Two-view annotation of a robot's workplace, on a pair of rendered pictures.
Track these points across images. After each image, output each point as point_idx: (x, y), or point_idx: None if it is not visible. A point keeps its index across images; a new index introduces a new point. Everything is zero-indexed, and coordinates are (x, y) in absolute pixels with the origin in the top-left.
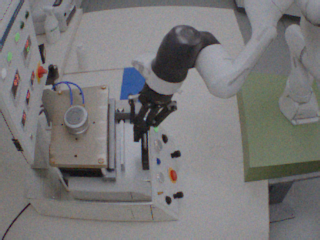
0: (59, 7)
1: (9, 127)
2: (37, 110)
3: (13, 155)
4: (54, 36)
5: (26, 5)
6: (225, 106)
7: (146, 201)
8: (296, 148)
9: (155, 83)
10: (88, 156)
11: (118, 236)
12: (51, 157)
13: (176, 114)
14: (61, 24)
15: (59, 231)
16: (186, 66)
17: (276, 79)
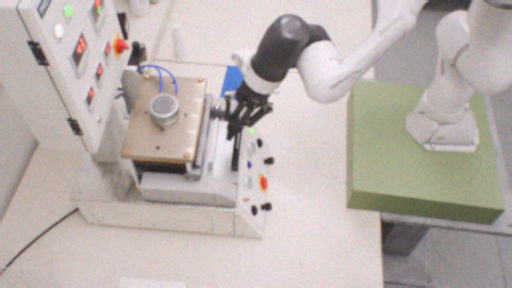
0: None
1: (65, 103)
2: (113, 91)
3: (65, 140)
4: (141, 6)
5: None
6: (330, 119)
7: (229, 207)
8: (428, 180)
9: (252, 80)
10: (173, 149)
11: (189, 253)
12: (124, 147)
13: (275, 121)
14: None
15: (112, 246)
16: (285, 64)
17: (408, 91)
